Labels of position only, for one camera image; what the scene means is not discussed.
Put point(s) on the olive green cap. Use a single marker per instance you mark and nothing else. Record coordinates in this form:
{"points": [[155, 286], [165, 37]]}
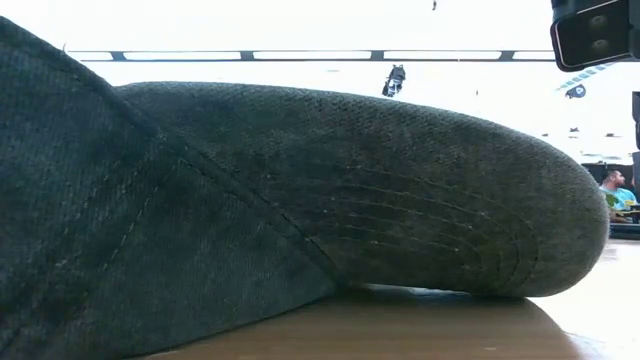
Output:
{"points": [[250, 200]]}

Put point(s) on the dark round hanging sign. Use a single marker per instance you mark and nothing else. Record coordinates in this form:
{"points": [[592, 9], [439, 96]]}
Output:
{"points": [[576, 92]]}

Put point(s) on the blue striped hanging banner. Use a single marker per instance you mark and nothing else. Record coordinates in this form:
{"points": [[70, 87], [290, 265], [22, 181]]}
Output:
{"points": [[582, 76]]}

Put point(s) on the person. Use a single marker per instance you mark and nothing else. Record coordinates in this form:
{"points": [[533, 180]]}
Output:
{"points": [[620, 197]]}

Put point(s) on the dark background desk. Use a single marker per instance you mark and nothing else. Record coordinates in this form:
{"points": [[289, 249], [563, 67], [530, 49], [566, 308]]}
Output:
{"points": [[625, 231]]}

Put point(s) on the hanging ceiling device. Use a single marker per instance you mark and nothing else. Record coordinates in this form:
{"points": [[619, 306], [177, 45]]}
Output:
{"points": [[395, 80]]}

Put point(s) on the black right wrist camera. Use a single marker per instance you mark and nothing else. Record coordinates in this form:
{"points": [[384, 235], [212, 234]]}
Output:
{"points": [[590, 35]]}

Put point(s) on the ceiling light rail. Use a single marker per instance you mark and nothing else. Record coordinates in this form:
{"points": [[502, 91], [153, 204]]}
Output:
{"points": [[376, 55]]}

